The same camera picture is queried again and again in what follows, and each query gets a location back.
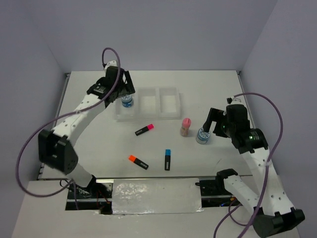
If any blue paint jar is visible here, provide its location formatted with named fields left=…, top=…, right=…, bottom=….
left=196, top=127, right=211, bottom=144
left=121, top=95, right=133, bottom=108

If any pink highlighter marker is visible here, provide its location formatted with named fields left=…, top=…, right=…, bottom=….
left=135, top=124, right=154, bottom=136

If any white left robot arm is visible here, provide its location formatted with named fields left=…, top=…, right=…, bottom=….
left=38, top=65, right=135, bottom=198

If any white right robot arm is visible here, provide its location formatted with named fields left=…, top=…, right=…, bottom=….
left=201, top=104, right=305, bottom=238

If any white three-compartment foam tray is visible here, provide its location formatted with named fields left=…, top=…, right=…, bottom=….
left=114, top=87, right=181, bottom=122

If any pink-lidded toothpick jar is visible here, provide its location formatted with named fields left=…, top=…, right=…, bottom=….
left=180, top=118, right=191, bottom=136

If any blue highlighter marker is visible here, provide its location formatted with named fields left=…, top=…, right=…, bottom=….
left=164, top=149, right=171, bottom=171

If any orange highlighter marker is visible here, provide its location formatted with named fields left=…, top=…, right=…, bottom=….
left=128, top=155, right=149, bottom=170

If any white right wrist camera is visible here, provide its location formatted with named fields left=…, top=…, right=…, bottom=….
left=226, top=96, right=242, bottom=105

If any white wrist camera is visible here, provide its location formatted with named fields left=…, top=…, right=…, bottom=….
left=104, top=60, right=117, bottom=71
left=226, top=96, right=242, bottom=105

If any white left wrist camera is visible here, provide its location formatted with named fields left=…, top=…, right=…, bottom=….
left=104, top=60, right=117, bottom=71

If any silver foil-covered base plate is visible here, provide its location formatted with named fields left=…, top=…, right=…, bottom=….
left=65, top=176, right=248, bottom=215

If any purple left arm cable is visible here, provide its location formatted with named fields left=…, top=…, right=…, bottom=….
left=15, top=48, right=122, bottom=211

